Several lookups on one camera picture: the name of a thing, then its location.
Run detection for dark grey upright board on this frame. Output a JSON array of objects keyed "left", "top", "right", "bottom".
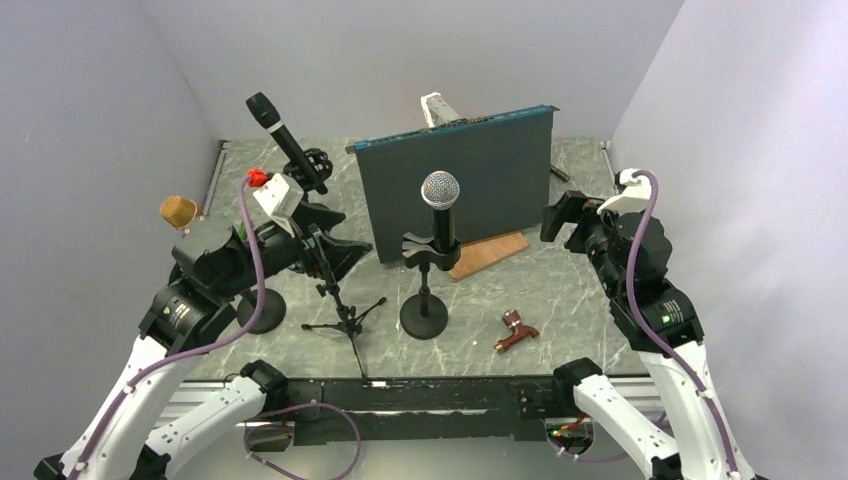
[{"left": 348, "top": 105, "right": 557, "bottom": 264}]

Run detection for white bracket behind board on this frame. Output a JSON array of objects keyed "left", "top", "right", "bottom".
[{"left": 420, "top": 92, "right": 461, "bottom": 128}]

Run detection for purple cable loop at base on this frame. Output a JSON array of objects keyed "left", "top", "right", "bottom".
[{"left": 243, "top": 401, "right": 363, "bottom": 480}]

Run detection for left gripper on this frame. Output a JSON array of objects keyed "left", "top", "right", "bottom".
[{"left": 217, "top": 198, "right": 373, "bottom": 298}]

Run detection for gold microphone black stand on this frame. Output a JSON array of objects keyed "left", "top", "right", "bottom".
[{"left": 236, "top": 289, "right": 287, "bottom": 335}]

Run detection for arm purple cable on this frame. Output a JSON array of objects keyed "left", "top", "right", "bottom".
[
  {"left": 622, "top": 169, "right": 740, "bottom": 480},
  {"left": 62, "top": 173, "right": 268, "bottom": 480}
]

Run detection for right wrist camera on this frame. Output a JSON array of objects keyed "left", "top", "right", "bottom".
[{"left": 597, "top": 169, "right": 658, "bottom": 215}]

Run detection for wooden board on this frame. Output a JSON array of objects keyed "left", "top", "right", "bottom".
[{"left": 449, "top": 231, "right": 529, "bottom": 281}]

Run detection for black round base clip stand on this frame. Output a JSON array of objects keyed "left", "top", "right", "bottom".
[{"left": 399, "top": 232, "right": 461, "bottom": 340}]

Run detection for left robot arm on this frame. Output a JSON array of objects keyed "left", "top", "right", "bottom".
[{"left": 34, "top": 201, "right": 370, "bottom": 479}]

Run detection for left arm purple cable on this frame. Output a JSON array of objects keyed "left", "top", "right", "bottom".
[{"left": 62, "top": 173, "right": 268, "bottom": 480}]

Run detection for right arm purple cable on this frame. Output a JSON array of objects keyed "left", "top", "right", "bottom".
[{"left": 622, "top": 169, "right": 740, "bottom": 480}]

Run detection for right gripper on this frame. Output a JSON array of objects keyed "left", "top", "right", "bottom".
[{"left": 541, "top": 188, "right": 627, "bottom": 298}]

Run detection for black microphone white band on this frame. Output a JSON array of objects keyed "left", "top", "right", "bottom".
[{"left": 245, "top": 92, "right": 306, "bottom": 161}]

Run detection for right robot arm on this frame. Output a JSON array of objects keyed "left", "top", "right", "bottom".
[{"left": 540, "top": 191, "right": 757, "bottom": 479}]

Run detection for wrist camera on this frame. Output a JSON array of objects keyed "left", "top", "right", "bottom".
[
  {"left": 247, "top": 168, "right": 305, "bottom": 218},
  {"left": 597, "top": 169, "right": 658, "bottom": 215}
]

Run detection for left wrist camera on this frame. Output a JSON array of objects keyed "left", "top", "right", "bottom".
[{"left": 247, "top": 168, "right": 305, "bottom": 218}]

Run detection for black tripod shock mount stand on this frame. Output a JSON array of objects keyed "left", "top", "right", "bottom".
[{"left": 301, "top": 224, "right": 387, "bottom": 384}]

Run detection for black screwdriver handle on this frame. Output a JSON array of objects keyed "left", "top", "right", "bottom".
[{"left": 549, "top": 165, "right": 571, "bottom": 184}]

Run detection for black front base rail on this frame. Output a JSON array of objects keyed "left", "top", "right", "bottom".
[{"left": 269, "top": 375, "right": 580, "bottom": 446}]

